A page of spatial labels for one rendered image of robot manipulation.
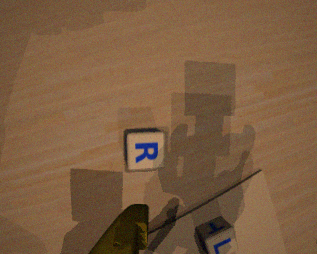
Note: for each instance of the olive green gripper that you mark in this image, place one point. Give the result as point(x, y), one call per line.
point(127, 234)

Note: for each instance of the grey block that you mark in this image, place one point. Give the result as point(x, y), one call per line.
point(217, 236)
point(144, 148)

